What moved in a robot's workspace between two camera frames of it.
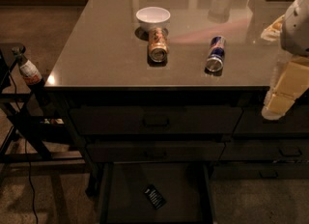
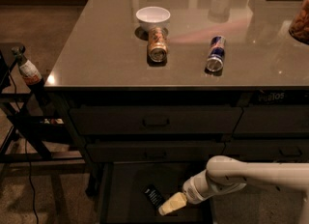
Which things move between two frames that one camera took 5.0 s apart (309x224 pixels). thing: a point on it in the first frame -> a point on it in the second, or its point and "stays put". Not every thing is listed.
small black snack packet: x=154 y=196 stays put
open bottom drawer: x=186 y=187 stays put
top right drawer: x=253 y=122 stays put
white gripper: x=296 y=28 -> x=192 y=190
